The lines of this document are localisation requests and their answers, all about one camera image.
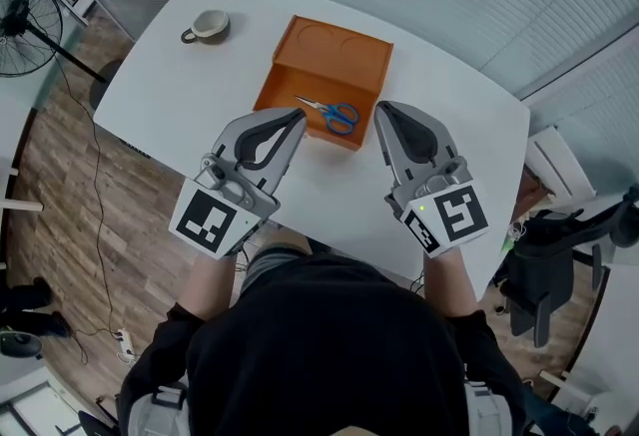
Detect wooden stool leg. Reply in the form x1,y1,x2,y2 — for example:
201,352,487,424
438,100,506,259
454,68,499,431
0,163,45,215

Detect dark ceramic mug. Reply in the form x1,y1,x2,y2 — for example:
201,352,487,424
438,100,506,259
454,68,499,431
180,9,233,46

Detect white side cabinet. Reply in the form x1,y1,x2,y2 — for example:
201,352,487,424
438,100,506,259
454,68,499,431
522,126,598,207

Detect person's left forearm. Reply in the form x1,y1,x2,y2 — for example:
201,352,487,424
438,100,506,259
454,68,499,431
178,248,242,323

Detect white power strip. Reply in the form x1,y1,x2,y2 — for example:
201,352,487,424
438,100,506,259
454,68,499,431
113,327,137,361

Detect blue-handled scissors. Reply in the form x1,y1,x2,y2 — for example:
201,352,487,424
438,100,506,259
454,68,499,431
294,95,360,136

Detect black standing fan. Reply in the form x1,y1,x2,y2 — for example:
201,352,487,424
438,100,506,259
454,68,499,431
0,0,109,85

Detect orange container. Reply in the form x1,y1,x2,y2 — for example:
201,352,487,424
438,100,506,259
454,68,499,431
253,14,395,154

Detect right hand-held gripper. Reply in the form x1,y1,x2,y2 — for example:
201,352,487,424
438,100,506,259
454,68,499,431
373,100,490,259

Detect grey shoulder strap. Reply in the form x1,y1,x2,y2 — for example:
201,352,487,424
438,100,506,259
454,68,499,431
127,371,192,436
461,363,518,436

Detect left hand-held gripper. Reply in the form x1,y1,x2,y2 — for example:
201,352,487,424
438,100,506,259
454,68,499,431
168,107,309,259

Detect person's right forearm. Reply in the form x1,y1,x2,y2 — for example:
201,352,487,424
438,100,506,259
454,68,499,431
421,242,480,319

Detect black office chair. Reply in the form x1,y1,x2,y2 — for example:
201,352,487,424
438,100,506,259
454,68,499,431
500,187,639,350

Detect person's grey shorts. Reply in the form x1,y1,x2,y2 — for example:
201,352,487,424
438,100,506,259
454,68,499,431
242,243,314,296

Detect black floor cable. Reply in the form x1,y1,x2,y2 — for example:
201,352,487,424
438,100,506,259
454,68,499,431
53,55,124,366

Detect person's black top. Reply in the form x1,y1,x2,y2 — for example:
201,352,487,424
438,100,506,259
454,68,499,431
118,253,526,436

